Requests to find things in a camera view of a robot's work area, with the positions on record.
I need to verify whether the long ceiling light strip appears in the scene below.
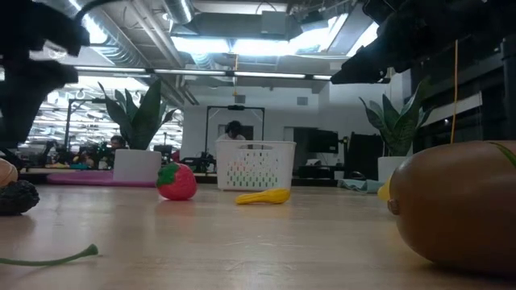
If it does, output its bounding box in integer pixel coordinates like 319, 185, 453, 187
74, 65, 334, 81

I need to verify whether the purple cloth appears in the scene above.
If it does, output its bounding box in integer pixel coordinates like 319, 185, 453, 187
46, 169, 158, 189

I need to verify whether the black background monitor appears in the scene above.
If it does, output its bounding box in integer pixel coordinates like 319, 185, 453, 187
293, 127, 340, 155

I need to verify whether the teal cloth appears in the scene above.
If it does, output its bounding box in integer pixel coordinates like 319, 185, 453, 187
337, 178, 386, 194

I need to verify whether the person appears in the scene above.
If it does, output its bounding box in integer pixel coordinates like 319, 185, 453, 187
216, 119, 248, 142
109, 135, 128, 152

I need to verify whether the yellow toy banana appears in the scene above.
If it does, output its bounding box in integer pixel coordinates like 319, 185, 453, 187
235, 187, 292, 205

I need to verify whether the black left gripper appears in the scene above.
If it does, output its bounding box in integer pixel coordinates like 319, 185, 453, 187
0, 0, 91, 151

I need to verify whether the white perforated plastic basket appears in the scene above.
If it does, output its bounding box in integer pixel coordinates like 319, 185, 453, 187
215, 139, 298, 192

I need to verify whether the large red toy strawberry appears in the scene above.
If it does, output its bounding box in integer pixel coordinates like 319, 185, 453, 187
156, 161, 198, 201

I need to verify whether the black background panel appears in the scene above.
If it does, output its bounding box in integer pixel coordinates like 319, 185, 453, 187
346, 131, 385, 180

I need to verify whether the silver ceiling air duct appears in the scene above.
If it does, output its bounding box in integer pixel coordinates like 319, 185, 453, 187
163, 0, 195, 25

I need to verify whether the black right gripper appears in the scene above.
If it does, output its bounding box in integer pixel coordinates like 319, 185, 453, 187
330, 0, 461, 85

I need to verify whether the snake plant in white pot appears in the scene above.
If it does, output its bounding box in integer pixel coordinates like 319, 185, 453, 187
359, 80, 436, 184
98, 78, 179, 183

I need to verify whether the brown toy kiwi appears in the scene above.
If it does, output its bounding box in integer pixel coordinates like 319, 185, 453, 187
386, 139, 516, 279

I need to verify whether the yellow cable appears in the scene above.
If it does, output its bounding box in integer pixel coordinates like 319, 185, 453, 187
450, 39, 460, 144

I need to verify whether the black background gantry frame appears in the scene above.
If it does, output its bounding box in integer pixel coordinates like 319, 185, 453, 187
204, 104, 266, 142
63, 97, 106, 156

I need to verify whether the grey ceiling box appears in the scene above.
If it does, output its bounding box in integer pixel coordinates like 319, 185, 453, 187
260, 10, 289, 37

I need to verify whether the tan toy potato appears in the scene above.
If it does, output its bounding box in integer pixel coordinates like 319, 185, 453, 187
0, 158, 19, 189

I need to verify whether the yellow toy lemon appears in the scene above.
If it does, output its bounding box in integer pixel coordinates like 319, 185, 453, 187
376, 175, 394, 202

